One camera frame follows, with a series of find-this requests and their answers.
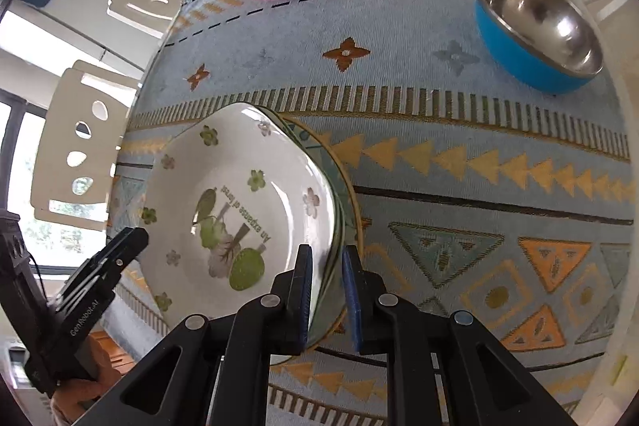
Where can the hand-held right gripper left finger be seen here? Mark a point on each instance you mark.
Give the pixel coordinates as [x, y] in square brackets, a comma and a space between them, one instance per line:
[302, 296]

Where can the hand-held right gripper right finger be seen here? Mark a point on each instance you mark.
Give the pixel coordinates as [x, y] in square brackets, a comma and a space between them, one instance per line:
[352, 296]

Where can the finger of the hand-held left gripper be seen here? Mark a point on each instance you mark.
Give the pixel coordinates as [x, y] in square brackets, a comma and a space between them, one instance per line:
[117, 244]
[112, 274]

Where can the round blue floral plate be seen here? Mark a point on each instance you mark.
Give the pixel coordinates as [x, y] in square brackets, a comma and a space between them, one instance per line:
[351, 209]

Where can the small hexagonal tree-print plate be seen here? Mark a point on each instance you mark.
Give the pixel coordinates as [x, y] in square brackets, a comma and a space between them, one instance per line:
[239, 226]

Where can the large hexagonal tree-print plate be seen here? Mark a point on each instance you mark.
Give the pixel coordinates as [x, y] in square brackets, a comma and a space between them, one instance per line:
[319, 159]

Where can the blue steel bowl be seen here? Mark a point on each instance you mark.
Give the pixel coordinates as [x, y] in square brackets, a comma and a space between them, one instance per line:
[539, 12]

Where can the person's left hand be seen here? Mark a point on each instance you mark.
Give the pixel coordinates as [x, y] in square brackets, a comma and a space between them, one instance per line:
[77, 398]

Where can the patterned grey-blue table mat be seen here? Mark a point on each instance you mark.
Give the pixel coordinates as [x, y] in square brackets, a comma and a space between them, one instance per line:
[449, 216]

